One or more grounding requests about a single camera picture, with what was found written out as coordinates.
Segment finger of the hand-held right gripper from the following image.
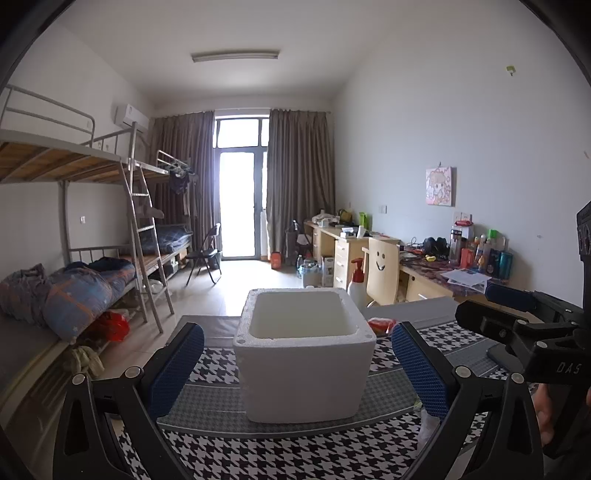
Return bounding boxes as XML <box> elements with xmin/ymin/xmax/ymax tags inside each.
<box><xmin>485</xmin><ymin>282</ymin><xmax>591</xmax><ymax>324</ymax></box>
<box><xmin>455</xmin><ymin>300</ymin><xmax>591</xmax><ymax>344</ymax></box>

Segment black folding chair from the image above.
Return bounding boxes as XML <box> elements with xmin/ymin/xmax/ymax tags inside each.
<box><xmin>186</xmin><ymin>223</ymin><xmax>222</xmax><ymax>286</ymax></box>

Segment white foam box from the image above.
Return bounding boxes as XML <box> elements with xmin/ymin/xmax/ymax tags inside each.
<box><xmin>232</xmin><ymin>288</ymin><xmax>377</xmax><ymax>423</ymax></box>

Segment white pump bottle red top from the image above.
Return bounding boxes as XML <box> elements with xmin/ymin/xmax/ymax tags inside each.
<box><xmin>346</xmin><ymin>257</ymin><xmax>370</xmax><ymax>302</ymax></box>

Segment dark blue folded bedding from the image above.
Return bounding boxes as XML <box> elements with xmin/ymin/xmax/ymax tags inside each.
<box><xmin>139</xmin><ymin>226</ymin><xmax>194</xmax><ymax>254</ymax></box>

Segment dark suitcase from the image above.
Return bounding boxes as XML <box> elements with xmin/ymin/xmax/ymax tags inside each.
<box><xmin>285</xmin><ymin>222</ymin><xmax>302</xmax><ymax>266</ymax></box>

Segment ceiling tube light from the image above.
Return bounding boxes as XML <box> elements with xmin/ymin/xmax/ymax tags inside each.
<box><xmin>191</xmin><ymin>49</ymin><xmax>281</xmax><ymax>64</ymax></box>

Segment white paper booklet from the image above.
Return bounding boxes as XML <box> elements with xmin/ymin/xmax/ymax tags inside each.
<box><xmin>441</xmin><ymin>268</ymin><xmax>492</xmax><ymax>291</ymax></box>

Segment pale yellow cloth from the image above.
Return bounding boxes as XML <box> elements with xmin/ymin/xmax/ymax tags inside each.
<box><xmin>69</xmin><ymin>345</ymin><xmax>106</xmax><ymax>379</ymax></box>

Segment black headphones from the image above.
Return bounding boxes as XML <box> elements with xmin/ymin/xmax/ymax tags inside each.
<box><xmin>422</xmin><ymin>236</ymin><xmax>451</xmax><ymax>257</ymax></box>

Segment blue plaid quilt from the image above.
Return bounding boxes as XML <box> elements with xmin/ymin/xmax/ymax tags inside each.
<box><xmin>44</xmin><ymin>257</ymin><xmax>137</xmax><ymax>343</ymax></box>

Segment wooden chair with smiley face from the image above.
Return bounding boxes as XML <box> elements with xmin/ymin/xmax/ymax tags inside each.
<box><xmin>361</xmin><ymin>236</ymin><xmax>402</xmax><ymax>308</ymax></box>

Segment brown curtain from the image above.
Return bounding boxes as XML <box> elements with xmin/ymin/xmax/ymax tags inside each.
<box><xmin>267</xmin><ymin>108</ymin><xmax>337</xmax><ymax>257</ymax></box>
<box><xmin>150</xmin><ymin>111</ymin><xmax>217</xmax><ymax>259</ymax></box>

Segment cluster of toiletry bottles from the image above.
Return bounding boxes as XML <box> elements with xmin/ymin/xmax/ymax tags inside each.
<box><xmin>462</xmin><ymin>228</ymin><xmax>502</xmax><ymax>278</ymax></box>

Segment clear plastic wrapper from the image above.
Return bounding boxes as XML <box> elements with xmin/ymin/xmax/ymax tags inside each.
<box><xmin>418</xmin><ymin>408</ymin><xmax>446</xmax><ymax>453</ymax></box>

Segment dark hanging clothes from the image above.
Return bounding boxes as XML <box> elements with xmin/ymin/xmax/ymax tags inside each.
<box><xmin>167</xmin><ymin>168</ymin><xmax>195</xmax><ymax>215</ymax></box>

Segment grey metal bunk bed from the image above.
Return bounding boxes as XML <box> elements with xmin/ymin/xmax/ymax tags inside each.
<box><xmin>0</xmin><ymin>83</ymin><xmax>176</xmax><ymax>444</ymax></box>
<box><xmin>131</xmin><ymin>149</ymin><xmax>195</xmax><ymax>282</ymax></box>

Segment glass balcony door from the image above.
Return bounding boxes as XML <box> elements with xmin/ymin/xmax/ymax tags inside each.
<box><xmin>215</xmin><ymin>117</ymin><xmax>270</xmax><ymax>260</ymax></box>

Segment person's right hand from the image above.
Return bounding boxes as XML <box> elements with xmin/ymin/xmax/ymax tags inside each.
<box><xmin>530</xmin><ymin>382</ymin><xmax>556</xmax><ymax>446</ymax></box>

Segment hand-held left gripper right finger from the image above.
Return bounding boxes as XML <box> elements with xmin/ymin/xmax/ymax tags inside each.
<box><xmin>390</xmin><ymin>320</ymin><xmax>546</xmax><ymax>480</ymax></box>

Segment white air conditioner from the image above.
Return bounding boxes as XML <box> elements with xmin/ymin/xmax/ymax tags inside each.
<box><xmin>114</xmin><ymin>104</ymin><xmax>150</xmax><ymax>130</ymax></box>

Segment light wooden desk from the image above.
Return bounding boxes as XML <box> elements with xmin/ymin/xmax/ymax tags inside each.
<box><xmin>304</xmin><ymin>220</ymin><xmax>402</xmax><ymax>289</ymax></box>
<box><xmin>399</xmin><ymin>251</ymin><xmax>546</xmax><ymax>324</ymax></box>

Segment red snack packet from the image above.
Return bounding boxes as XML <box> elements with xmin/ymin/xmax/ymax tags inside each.
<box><xmin>367</xmin><ymin>318</ymin><xmax>398</xmax><ymax>337</ymax></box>

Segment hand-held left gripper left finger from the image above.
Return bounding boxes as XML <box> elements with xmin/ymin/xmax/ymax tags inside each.
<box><xmin>52</xmin><ymin>322</ymin><xmax>206</xmax><ymax>480</ymax></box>

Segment grey metal bed ladder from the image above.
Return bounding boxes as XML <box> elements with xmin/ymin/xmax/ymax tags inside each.
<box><xmin>117</xmin><ymin>159</ymin><xmax>175</xmax><ymax>333</ymax></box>

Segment purple crumpled bedding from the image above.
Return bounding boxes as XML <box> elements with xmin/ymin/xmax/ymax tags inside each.
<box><xmin>0</xmin><ymin>264</ymin><xmax>51</xmax><ymax>324</ymax></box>

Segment red plastic bag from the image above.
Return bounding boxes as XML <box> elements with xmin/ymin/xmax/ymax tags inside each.
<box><xmin>95</xmin><ymin>311</ymin><xmax>131</xmax><ymax>342</ymax></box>

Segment grey trash bin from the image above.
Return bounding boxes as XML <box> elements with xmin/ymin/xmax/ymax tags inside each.
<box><xmin>300</xmin><ymin>263</ymin><xmax>324</xmax><ymax>289</ymax></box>

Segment black white houndstooth blanket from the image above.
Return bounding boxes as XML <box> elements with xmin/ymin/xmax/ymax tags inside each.
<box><xmin>104</xmin><ymin>295</ymin><xmax>546</xmax><ymax>480</ymax></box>

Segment pink cartoon wall picture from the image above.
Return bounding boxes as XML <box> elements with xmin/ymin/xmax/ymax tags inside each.
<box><xmin>426</xmin><ymin>166</ymin><xmax>457</xmax><ymax>208</ymax></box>

